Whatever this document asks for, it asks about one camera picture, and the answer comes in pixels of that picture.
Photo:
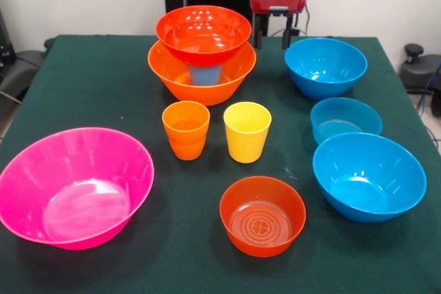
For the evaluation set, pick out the orange cup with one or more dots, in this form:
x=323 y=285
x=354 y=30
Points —
x=187 y=152
x=186 y=125

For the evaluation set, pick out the blue cup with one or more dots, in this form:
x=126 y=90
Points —
x=205 y=75

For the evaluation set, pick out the yellow cup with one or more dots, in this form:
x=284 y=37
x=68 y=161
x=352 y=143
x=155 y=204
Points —
x=247 y=142

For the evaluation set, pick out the black pedestal leg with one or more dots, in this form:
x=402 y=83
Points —
x=20 y=66
x=418 y=73

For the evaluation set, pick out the wide red bowl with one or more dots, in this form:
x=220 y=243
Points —
x=193 y=39

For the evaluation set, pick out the small teal blue bowl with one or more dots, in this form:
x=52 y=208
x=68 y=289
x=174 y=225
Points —
x=344 y=118

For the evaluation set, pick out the large blue bowl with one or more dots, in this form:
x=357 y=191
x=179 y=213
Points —
x=368 y=177
x=325 y=66

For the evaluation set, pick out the small red bowl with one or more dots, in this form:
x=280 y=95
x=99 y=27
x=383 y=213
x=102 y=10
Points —
x=262 y=225

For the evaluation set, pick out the large pink bowl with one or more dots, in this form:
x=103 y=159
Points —
x=76 y=184

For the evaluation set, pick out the large orange bowl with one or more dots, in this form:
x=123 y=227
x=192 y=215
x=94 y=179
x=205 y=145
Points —
x=206 y=96

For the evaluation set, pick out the dark green table cloth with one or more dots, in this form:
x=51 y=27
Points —
x=193 y=270

